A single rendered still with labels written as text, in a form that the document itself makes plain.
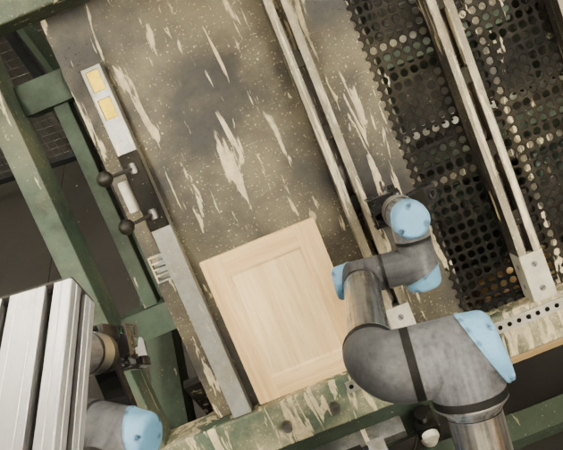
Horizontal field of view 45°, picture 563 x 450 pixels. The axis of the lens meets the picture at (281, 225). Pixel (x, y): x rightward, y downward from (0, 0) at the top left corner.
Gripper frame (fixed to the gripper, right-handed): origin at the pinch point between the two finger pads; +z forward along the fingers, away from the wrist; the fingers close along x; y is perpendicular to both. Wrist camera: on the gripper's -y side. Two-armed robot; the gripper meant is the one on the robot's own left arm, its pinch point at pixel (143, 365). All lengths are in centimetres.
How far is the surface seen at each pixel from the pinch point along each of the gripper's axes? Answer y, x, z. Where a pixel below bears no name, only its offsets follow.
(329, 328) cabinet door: 2, -34, 43
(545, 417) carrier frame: -37, -90, 113
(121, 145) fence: 54, 2, 13
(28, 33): 111, 35, 39
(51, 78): 76, 16, 11
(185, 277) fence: 21.6, -3.5, 27.8
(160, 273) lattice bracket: 24.2, 2.8, 28.2
